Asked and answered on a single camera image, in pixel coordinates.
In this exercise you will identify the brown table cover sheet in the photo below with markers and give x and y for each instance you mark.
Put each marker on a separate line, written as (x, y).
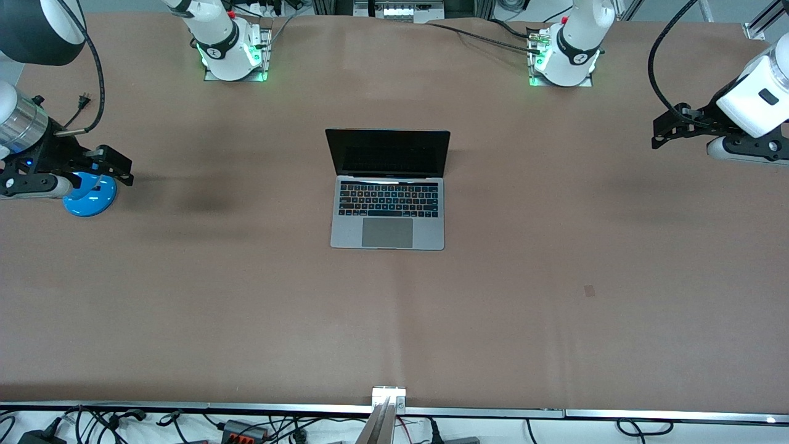
(394, 320)

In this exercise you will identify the grey control box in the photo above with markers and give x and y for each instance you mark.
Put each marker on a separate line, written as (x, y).
(400, 9)

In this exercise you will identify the black and orange connector box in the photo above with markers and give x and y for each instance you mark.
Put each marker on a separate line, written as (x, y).
(243, 430)

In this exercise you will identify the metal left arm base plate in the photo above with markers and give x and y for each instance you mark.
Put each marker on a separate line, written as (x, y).
(534, 61)

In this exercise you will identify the aluminium frame post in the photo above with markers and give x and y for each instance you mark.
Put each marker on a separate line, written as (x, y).
(629, 9)
(761, 21)

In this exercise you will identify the aluminium table edge strip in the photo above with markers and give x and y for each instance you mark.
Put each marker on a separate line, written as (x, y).
(185, 407)

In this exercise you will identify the aluminium profile rail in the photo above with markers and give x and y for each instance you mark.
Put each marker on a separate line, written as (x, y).
(385, 416)

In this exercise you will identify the black power adapter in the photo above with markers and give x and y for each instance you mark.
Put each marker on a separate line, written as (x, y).
(40, 438)

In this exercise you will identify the blue desk lamp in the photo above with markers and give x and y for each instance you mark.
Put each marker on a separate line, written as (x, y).
(92, 200)

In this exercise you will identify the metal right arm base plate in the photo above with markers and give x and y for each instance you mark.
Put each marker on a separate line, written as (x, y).
(264, 61)

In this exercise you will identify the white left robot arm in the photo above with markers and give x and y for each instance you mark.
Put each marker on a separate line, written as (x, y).
(576, 43)

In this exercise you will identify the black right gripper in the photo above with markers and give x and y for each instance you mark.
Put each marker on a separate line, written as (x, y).
(54, 152)

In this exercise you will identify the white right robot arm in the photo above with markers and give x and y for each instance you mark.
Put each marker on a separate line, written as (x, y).
(216, 34)

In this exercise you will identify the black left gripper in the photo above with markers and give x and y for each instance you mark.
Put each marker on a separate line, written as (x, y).
(704, 121)

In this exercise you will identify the grey laptop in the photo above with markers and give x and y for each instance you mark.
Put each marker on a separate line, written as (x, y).
(388, 234)

